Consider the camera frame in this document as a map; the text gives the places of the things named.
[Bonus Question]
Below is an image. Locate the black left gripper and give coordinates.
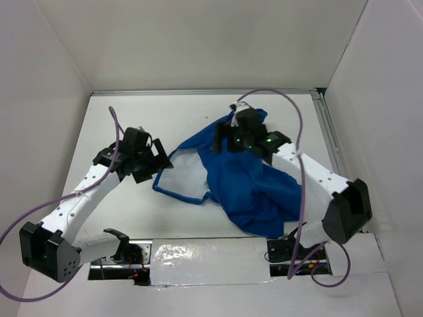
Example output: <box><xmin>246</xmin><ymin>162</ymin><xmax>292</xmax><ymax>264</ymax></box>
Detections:
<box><xmin>133</xmin><ymin>138</ymin><xmax>174</xmax><ymax>184</ymax></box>

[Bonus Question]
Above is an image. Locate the blue jacket with white lining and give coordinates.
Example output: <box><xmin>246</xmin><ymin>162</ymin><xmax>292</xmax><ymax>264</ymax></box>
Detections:
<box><xmin>153</xmin><ymin>122</ymin><xmax>301</xmax><ymax>238</ymax></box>

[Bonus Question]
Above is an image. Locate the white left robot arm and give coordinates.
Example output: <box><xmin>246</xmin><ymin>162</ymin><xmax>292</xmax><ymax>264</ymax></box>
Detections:
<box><xmin>19</xmin><ymin>127</ymin><xmax>173</xmax><ymax>283</ymax></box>

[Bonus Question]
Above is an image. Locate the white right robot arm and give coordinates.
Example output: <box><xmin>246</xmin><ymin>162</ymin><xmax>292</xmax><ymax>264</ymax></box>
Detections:
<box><xmin>212</xmin><ymin>108</ymin><xmax>372</xmax><ymax>259</ymax></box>

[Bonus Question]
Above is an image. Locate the white taped cover panel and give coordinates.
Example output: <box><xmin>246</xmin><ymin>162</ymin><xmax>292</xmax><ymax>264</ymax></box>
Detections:
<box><xmin>150</xmin><ymin>238</ymin><xmax>272</xmax><ymax>287</ymax></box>

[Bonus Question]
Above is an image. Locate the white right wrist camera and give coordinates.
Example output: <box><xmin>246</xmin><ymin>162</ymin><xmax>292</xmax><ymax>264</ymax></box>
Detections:
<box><xmin>229</xmin><ymin>101</ymin><xmax>252</xmax><ymax>127</ymax></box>

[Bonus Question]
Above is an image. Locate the aluminium table edge rail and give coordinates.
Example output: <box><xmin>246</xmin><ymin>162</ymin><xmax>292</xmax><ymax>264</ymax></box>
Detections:
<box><xmin>91</xmin><ymin>88</ymin><xmax>327</xmax><ymax>96</ymax></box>

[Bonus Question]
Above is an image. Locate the aluminium right side rail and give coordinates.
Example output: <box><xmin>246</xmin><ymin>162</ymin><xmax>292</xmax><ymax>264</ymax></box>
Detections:
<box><xmin>313</xmin><ymin>87</ymin><xmax>377</xmax><ymax>235</ymax></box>

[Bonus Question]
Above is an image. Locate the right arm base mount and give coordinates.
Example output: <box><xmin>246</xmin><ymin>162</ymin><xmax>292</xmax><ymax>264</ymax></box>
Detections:
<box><xmin>264</xmin><ymin>236</ymin><xmax>330</xmax><ymax>277</ymax></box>

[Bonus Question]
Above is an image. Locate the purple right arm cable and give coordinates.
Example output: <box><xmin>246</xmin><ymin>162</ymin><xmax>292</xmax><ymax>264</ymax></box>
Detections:
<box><xmin>235</xmin><ymin>89</ymin><xmax>350</xmax><ymax>289</ymax></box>

